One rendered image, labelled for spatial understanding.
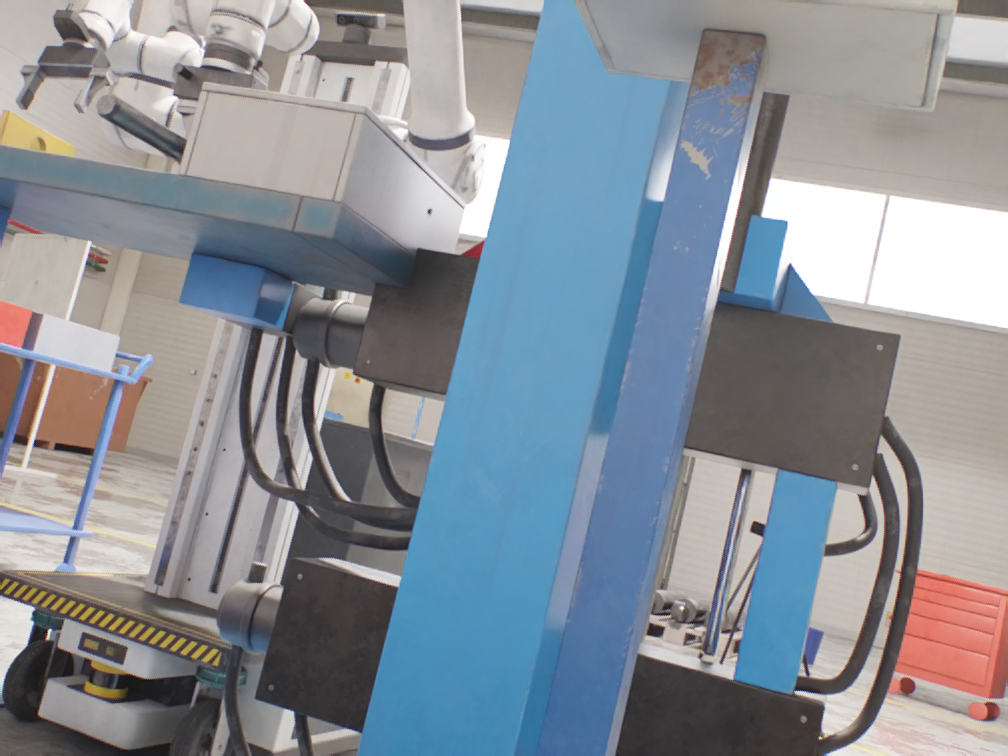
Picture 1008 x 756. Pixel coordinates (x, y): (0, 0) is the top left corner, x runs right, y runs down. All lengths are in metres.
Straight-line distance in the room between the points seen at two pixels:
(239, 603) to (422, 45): 1.23
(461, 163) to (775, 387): 1.28
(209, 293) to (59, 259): 8.76
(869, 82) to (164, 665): 2.07
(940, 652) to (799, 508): 7.44
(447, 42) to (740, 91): 1.60
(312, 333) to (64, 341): 2.89
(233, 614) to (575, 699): 1.06
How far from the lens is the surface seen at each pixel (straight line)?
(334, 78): 3.15
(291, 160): 1.50
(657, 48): 1.07
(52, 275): 10.64
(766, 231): 1.52
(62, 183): 1.66
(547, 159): 1.42
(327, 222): 1.45
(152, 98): 3.05
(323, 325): 1.89
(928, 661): 8.97
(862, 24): 0.96
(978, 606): 8.89
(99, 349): 4.86
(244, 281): 1.85
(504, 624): 1.35
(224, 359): 3.02
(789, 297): 1.63
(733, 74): 0.99
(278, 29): 1.97
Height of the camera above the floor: 0.77
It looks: 6 degrees up
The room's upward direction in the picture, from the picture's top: 14 degrees clockwise
